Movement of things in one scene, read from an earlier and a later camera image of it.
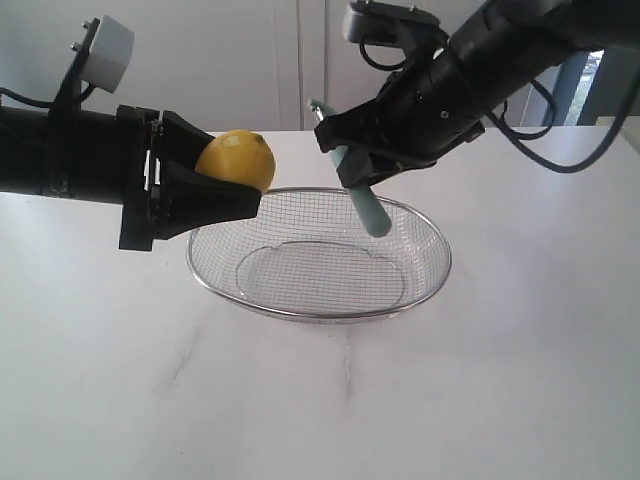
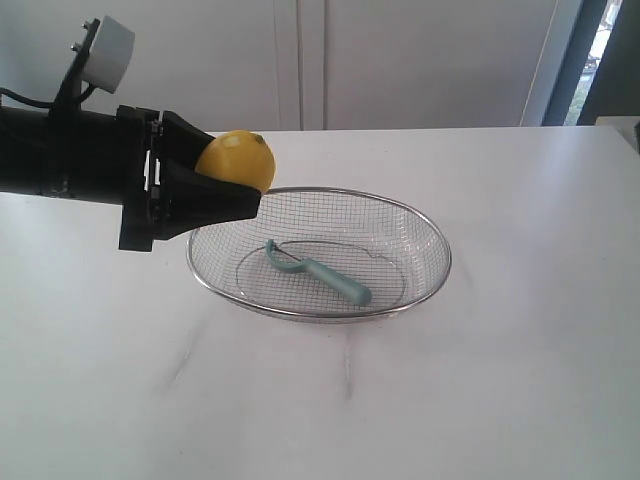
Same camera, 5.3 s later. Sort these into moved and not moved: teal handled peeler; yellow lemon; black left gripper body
Moved: teal handled peeler
Not moved: yellow lemon; black left gripper body
